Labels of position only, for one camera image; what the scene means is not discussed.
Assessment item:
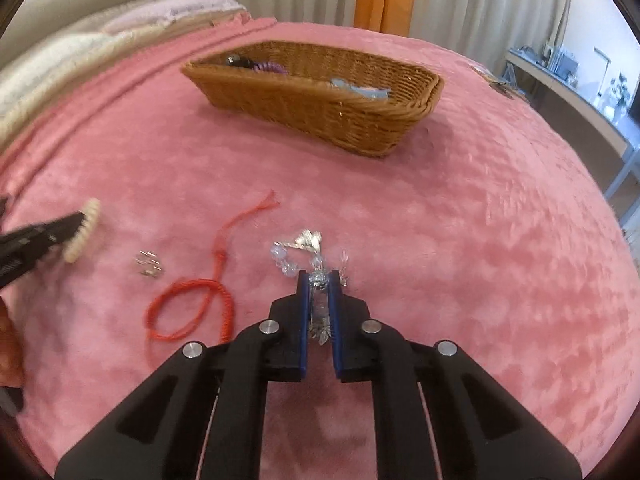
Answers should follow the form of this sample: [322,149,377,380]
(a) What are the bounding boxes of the beige folded quilt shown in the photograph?
[0,10,251,153]

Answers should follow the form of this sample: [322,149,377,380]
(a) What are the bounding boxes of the colourful book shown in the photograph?
[470,64,526,101]

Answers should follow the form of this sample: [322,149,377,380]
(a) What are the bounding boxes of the purple spiral hair tie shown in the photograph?
[252,60,291,77]

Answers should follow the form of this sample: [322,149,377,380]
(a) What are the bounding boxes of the cream spiral hair tie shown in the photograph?
[63,198,101,264]

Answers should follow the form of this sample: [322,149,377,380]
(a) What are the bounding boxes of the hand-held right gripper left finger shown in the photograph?
[54,270,310,480]

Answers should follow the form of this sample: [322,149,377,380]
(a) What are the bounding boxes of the white vase with plant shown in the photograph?
[605,71,631,111]

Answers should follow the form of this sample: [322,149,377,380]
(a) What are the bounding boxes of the white box on desk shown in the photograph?
[542,42,581,81]

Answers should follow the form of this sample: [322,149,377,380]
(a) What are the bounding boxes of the white floral pillow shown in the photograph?
[0,32,108,111]

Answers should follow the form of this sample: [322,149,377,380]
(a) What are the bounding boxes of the small silver earrings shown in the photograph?
[134,251,164,277]

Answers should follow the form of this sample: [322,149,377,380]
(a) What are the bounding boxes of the brown wicker basket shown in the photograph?
[180,41,445,157]

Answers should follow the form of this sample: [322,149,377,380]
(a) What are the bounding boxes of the red string bracelet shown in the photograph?
[146,190,278,343]

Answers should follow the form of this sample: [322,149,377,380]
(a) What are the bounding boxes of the white desk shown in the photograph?
[505,47,633,161]

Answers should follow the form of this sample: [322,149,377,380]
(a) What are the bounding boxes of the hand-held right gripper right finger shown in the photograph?
[327,270,583,480]

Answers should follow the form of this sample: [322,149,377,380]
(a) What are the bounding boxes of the purple pillow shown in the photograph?
[102,0,246,31]

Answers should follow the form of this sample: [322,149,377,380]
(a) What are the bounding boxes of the person's left hand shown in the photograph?
[0,297,25,388]

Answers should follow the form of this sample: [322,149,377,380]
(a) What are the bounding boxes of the light blue hair clip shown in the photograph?
[330,77,393,98]

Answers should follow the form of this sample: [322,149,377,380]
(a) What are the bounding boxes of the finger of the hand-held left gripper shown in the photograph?
[0,211,86,274]

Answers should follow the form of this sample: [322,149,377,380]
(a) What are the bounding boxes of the silver crystal charm bracelet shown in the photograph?
[270,230,351,346]

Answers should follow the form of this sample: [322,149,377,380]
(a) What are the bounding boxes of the white desk lamp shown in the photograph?
[594,46,613,106]

